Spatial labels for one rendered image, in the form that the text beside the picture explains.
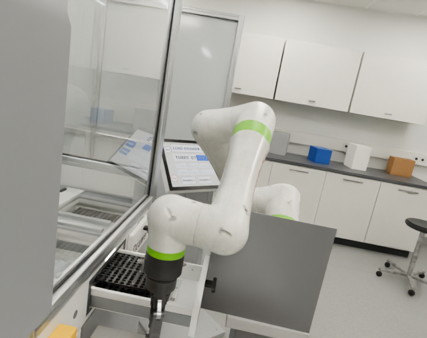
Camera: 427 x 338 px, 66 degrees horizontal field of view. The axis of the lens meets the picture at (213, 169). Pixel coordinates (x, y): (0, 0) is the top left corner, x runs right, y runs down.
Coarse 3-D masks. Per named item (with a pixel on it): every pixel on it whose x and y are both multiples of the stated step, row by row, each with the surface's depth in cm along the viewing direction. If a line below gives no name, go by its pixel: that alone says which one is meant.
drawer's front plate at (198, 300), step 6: (204, 258) 114; (204, 264) 110; (204, 270) 106; (204, 276) 103; (204, 282) 101; (198, 288) 96; (198, 294) 93; (198, 300) 90; (198, 306) 89; (192, 312) 90; (198, 312) 90; (192, 318) 90; (192, 324) 90; (192, 330) 91; (192, 336) 91
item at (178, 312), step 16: (128, 256) 117; (144, 256) 116; (192, 272) 116; (96, 288) 93; (192, 288) 112; (96, 304) 94; (112, 304) 93; (128, 304) 93; (144, 304) 93; (176, 304) 93; (192, 304) 103; (176, 320) 92
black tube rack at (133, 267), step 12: (108, 264) 105; (120, 264) 107; (132, 264) 108; (108, 276) 99; (120, 276) 101; (132, 276) 102; (144, 276) 102; (108, 288) 98; (120, 288) 99; (132, 288) 98; (144, 288) 96
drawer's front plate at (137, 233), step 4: (144, 220) 137; (140, 224) 133; (144, 224) 136; (136, 228) 128; (140, 228) 130; (132, 232) 124; (136, 232) 125; (140, 232) 131; (144, 232) 138; (132, 236) 122; (136, 236) 126; (140, 236) 133; (128, 240) 122; (132, 240) 122; (136, 240) 127; (140, 240) 134; (144, 240) 141; (128, 244) 122; (132, 244) 122; (136, 244) 128; (140, 244) 135; (128, 248) 122; (132, 248) 123; (136, 248) 130
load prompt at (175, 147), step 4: (172, 144) 185; (176, 144) 187; (180, 144) 189; (172, 148) 184; (176, 148) 186; (180, 148) 187; (184, 148) 189; (188, 148) 191; (192, 148) 193; (196, 148) 195; (200, 148) 196; (188, 152) 190; (192, 152) 191; (196, 152) 193; (200, 152) 195
